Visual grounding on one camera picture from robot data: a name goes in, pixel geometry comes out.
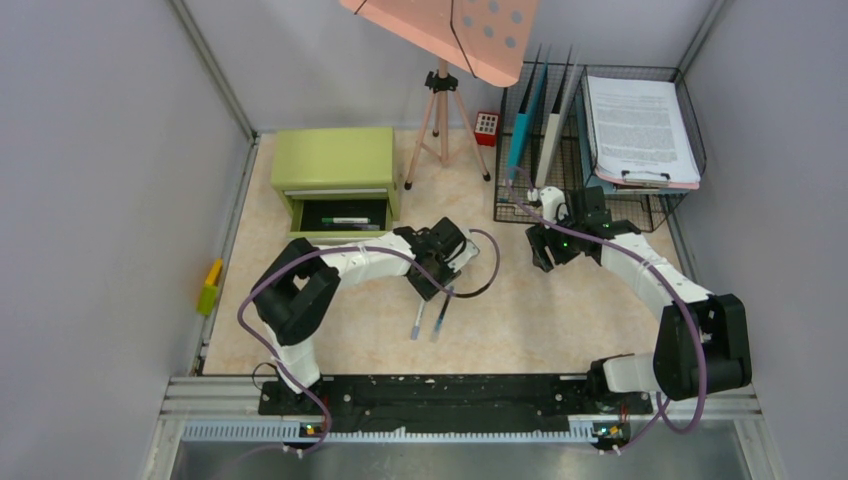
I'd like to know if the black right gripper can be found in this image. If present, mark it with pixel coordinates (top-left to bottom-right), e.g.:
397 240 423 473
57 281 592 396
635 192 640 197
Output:
527 206 585 272

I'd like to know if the light blue clipboard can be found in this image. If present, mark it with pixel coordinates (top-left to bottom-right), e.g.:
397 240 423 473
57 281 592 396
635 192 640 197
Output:
574 91 689 196

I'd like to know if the teal gel pen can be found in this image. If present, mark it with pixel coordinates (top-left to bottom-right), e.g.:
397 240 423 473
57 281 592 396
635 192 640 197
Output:
430 295 452 342

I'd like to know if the grey white marker pen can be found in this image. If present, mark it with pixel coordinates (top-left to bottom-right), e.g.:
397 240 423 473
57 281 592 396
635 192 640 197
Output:
410 300 427 341

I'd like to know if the green white marker pen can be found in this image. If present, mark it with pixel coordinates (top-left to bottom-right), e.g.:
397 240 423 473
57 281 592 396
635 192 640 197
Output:
321 217 370 225

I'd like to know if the teal file folder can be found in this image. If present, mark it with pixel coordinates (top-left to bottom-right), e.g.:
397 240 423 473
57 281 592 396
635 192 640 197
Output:
506 46 549 186

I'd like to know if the green metal drawer box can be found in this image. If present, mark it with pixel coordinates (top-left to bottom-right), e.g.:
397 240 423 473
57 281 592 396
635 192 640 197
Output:
270 127 401 243

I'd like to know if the grey white file folder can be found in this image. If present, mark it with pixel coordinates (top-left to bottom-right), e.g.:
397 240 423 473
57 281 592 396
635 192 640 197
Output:
533 45 579 189

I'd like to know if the pink clipboard with papers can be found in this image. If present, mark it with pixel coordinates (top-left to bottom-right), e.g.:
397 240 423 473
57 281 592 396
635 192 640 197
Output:
584 75 701 190

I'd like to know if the black wire mesh file rack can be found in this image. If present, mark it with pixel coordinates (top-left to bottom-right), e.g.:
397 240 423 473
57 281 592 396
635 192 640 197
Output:
493 61 707 232

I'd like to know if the blue white marker pen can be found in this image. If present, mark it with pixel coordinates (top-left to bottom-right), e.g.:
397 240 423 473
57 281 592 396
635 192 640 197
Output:
322 223 384 231

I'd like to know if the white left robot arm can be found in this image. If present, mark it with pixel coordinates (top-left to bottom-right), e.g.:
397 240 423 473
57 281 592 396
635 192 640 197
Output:
251 217 480 414

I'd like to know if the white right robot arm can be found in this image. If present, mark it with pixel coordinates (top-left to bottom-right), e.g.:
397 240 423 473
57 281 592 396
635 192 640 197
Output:
526 187 753 412

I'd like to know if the red white small box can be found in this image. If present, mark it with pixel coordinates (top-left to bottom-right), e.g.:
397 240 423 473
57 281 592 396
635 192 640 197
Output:
474 111 501 147

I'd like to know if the pink perforated board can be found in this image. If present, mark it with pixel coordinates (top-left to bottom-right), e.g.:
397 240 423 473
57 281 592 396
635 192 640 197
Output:
340 0 539 87

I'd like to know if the yellow green toy block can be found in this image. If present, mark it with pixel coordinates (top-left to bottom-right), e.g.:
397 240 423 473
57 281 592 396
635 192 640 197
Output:
196 258 223 316

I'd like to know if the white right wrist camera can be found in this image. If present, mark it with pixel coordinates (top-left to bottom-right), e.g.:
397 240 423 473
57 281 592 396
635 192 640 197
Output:
526 186 568 223

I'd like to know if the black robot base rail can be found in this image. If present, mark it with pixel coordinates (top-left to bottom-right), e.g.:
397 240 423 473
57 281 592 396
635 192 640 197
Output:
258 374 653 434

